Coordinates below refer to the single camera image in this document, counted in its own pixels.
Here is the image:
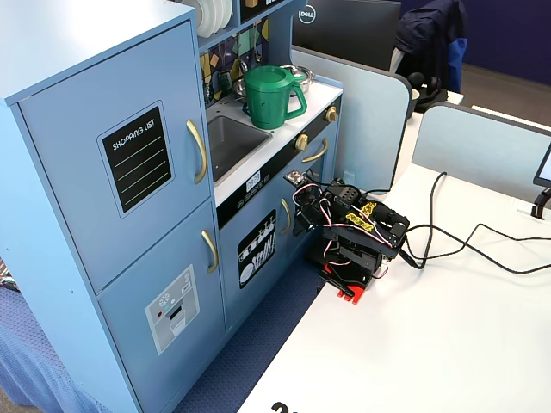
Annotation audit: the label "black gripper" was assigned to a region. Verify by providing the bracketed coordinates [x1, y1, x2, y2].
[292, 185, 328, 237]

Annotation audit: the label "blue shopping list cabinet door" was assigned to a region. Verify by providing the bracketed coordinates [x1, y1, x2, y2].
[17, 19, 215, 297]

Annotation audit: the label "blue oven door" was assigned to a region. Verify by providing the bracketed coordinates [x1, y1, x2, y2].
[282, 115, 344, 203]

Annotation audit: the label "blue ice dispenser door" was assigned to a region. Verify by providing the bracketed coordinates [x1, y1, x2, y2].
[95, 198, 228, 413]

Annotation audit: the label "red table clamp base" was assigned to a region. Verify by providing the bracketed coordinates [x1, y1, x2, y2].
[322, 262, 370, 305]

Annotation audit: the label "grey sink basin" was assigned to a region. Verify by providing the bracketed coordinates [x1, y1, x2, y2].
[206, 114, 275, 184]

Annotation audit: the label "light blue desk divider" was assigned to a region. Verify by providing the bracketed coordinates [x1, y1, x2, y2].
[411, 102, 551, 204]
[291, 46, 411, 193]

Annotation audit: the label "dark blue textured mat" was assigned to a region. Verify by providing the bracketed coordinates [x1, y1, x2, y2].
[170, 256, 322, 413]

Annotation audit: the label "green plastic pitcher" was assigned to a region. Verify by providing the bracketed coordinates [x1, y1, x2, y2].
[243, 65, 309, 129]

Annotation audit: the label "steel pot with lid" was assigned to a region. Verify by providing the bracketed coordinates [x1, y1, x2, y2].
[280, 64, 315, 95]

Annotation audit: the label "black headphones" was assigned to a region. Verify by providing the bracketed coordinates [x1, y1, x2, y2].
[406, 71, 449, 114]

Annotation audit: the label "black Dell monitor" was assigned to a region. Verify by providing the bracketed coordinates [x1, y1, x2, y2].
[291, 0, 402, 72]

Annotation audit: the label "blue office chair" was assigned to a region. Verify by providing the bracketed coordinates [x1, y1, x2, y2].
[448, 37, 468, 94]

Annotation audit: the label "white plate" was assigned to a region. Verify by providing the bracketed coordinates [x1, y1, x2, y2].
[217, 0, 234, 30]
[195, 0, 212, 38]
[205, 0, 223, 34]

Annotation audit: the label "dark navy jacket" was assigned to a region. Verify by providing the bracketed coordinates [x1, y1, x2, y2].
[394, 0, 468, 94]

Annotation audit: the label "blue toy kitchen body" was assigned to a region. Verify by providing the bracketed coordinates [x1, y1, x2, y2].
[0, 0, 345, 413]

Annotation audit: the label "blue knit cloth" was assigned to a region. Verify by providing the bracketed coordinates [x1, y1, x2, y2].
[0, 257, 130, 413]

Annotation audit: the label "thick black power cable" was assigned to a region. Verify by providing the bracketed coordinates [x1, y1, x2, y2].
[398, 170, 449, 271]

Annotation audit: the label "thin black cable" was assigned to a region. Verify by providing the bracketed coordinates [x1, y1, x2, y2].
[404, 223, 551, 275]
[404, 223, 551, 262]

